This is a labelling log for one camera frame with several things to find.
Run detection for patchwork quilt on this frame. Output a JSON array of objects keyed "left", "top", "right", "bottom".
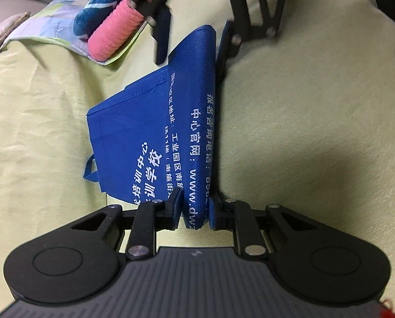
[{"left": 0, "top": 0, "right": 151, "bottom": 66}]

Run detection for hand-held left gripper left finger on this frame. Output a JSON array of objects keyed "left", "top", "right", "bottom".
[{"left": 71, "top": 190, "right": 185, "bottom": 261}]

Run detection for pink rolled towel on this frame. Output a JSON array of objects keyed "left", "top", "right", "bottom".
[{"left": 87, "top": 0, "right": 172, "bottom": 62}]

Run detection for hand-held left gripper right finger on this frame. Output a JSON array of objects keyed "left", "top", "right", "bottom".
[{"left": 208, "top": 197, "right": 318, "bottom": 261}]

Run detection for blue non-woven shopping bag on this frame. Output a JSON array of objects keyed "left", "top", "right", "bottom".
[{"left": 82, "top": 25, "right": 225, "bottom": 231}]

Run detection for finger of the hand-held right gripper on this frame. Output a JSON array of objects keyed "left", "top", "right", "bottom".
[
  {"left": 127, "top": 0, "right": 185, "bottom": 66},
  {"left": 215, "top": 0, "right": 290, "bottom": 77}
]

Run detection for beige pillow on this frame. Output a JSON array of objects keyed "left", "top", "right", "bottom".
[{"left": 0, "top": 11, "right": 31, "bottom": 71}]

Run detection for blue plush cloth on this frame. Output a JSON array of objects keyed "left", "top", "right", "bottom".
[{"left": 73, "top": 0, "right": 142, "bottom": 41}]

